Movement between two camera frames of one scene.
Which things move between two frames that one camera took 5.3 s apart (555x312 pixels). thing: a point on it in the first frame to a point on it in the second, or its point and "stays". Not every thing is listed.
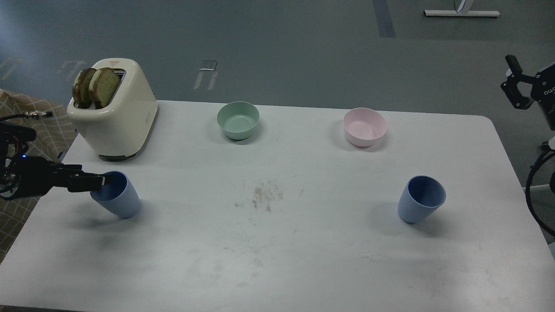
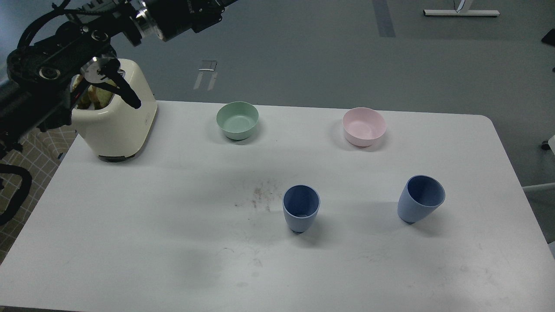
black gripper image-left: (27, 175) to (171, 17)
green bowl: (238, 119) stays
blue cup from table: (422, 194) stays
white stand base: (462, 13) stays
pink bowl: (363, 127) stays
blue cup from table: (119, 197) to (301, 203)
